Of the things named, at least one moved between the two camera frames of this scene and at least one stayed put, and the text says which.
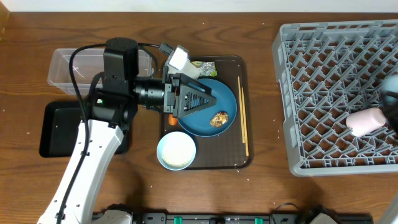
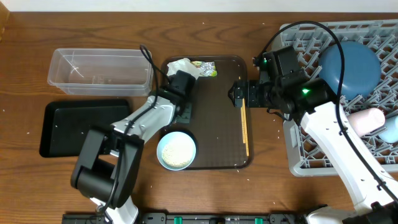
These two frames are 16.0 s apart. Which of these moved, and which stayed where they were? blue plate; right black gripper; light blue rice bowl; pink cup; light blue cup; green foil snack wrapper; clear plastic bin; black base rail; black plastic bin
Moved: right black gripper; blue plate; light blue cup
Stayed: black plastic bin; green foil snack wrapper; pink cup; black base rail; light blue rice bowl; clear plastic bin
